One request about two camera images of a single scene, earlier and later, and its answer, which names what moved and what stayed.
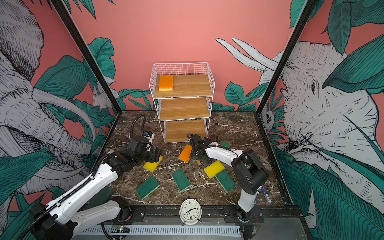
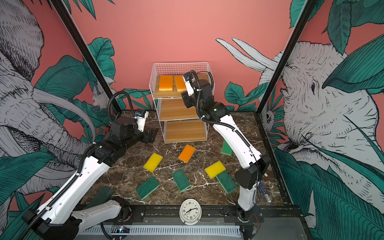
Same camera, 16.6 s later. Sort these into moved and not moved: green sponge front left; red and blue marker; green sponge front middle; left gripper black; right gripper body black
Moved: right gripper body black; left gripper black
Not moved: green sponge front left; red and blue marker; green sponge front middle
